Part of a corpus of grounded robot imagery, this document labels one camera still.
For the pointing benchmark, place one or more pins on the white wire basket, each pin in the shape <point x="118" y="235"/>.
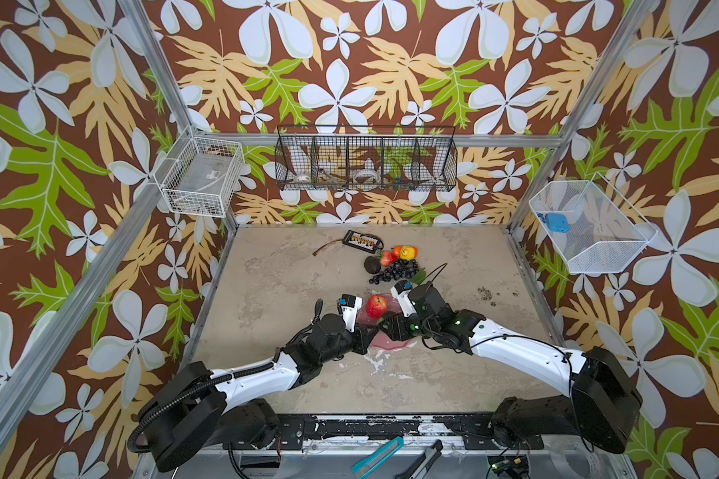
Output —
<point x="199" y="175"/>
<point x="607" y="232"/>

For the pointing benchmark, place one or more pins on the dark grape bunch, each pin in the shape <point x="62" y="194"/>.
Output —
<point x="396" y="271"/>

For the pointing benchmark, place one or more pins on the teal utility knife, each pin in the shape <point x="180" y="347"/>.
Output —
<point x="364" y="468"/>

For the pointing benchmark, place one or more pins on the red apple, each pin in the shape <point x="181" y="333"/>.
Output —
<point x="377" y="306"/>

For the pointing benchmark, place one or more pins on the black wire basket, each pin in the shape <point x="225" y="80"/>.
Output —
<point x="365" y="158"/>

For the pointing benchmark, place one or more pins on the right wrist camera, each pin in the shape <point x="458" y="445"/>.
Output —
<point x="400" y="292"/>

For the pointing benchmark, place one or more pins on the brown stick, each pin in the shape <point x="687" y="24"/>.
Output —
<point x="326" y="246"/>

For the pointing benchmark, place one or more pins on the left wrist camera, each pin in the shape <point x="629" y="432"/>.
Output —
<point x="349" y="307"/>

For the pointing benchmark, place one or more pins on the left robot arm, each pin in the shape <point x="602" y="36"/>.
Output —
<point x="200" y="407"/>

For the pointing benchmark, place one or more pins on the dark avocado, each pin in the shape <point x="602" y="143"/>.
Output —
<point x="372" y="265"/>

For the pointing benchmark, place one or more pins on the black grey tool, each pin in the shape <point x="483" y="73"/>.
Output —
<point x="423" y="464"/>

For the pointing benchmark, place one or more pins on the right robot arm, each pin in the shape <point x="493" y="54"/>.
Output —
<point x="596" y="400"/>

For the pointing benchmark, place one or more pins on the white wire basket left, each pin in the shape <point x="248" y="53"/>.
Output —
<point x="199" y="175"/>

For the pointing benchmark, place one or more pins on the black tray with items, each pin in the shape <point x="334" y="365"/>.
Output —
<point x="367" y="243"/>

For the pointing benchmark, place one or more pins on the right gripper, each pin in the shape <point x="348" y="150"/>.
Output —
<point x="394" y="323"/>

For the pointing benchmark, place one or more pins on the blue object in basket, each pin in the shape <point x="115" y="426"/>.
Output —
<point x="556" y="223"/>

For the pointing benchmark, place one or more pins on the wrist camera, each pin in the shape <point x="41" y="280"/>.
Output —
<point x="349" y="307"/>
<point x="400" y="292"/>

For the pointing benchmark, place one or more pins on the pink dotted plate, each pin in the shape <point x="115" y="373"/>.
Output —
<point x="381" y="341"/>

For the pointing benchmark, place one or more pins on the yellow lemon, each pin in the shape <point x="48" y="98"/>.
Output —
<point x="408" y="253"/>

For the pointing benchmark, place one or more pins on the green leaf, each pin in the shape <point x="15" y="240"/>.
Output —
<point x="419" y="277"/>

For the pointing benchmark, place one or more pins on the red strawberry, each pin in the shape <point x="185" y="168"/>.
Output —
<point x="387" y="258"/>

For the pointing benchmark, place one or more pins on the white wire basket right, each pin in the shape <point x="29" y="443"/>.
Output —
<point x="607" y="232"/>

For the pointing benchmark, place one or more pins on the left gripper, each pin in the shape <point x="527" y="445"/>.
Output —
<point x="362" y="338"/>

